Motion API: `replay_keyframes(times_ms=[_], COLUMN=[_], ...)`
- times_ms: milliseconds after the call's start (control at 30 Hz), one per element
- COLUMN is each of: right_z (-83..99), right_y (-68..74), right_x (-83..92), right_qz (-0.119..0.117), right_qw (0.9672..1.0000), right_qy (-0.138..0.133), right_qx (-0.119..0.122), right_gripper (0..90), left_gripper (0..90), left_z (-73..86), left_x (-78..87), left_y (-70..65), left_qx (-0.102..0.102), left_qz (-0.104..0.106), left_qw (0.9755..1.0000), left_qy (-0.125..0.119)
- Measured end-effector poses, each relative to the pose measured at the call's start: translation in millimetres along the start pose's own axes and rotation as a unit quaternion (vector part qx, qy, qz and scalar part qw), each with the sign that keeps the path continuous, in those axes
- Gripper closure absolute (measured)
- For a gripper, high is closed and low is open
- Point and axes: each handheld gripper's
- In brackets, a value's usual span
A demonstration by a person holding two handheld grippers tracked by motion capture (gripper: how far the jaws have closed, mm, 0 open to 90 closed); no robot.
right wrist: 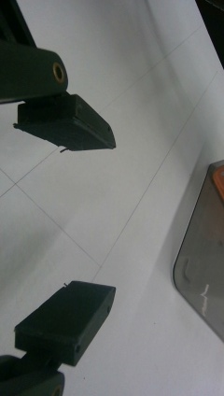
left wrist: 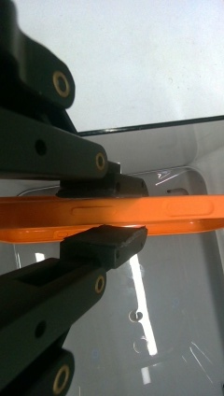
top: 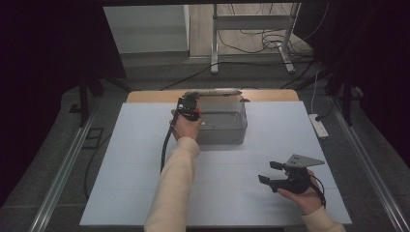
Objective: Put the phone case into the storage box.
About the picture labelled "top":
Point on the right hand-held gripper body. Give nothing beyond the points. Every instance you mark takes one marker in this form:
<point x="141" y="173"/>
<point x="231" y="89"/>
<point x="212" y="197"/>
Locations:
<point x="295" y="180"/>

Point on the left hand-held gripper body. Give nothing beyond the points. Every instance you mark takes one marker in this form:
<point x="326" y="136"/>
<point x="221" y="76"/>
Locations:
<point x="188" y="106"/>

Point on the grey transparent storage box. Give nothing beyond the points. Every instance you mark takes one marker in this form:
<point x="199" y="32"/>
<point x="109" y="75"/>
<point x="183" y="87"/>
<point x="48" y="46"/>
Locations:
<point x="224" y="124"/>

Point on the person's right hand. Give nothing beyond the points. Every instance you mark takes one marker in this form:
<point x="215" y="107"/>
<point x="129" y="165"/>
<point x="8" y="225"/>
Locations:
<point x="304" y="199"/>

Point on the person's left hand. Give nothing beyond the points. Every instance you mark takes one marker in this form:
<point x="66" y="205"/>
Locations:
<point x="187" y="129"/>

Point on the grey box lid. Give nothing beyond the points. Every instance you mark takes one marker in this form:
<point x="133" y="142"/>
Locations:
<point x="216" y="92"/>

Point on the white power strip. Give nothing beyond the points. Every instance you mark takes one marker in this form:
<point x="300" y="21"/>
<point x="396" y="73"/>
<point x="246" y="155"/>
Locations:
<point x="319" y="125"/>

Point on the white metal stand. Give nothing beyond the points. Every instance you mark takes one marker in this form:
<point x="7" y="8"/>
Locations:
<point x="214" y="38"/>

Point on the white panel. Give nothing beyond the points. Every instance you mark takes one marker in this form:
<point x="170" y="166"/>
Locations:
<point x="145" y="29"/>

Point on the black stand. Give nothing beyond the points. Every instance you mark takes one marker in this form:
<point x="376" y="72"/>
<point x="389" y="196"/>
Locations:
<point x="347" y="103"/>
<point x="84" y="96"/>

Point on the dark curtain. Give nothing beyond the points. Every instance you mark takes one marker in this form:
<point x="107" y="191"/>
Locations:
<point x="380" y="64"/>
<point x="48" y="64"/>

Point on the aluminium rail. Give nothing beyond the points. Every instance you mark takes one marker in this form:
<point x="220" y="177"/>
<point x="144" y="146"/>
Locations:
<point x="370" y="170"/>
<point x="61" y="174"/>

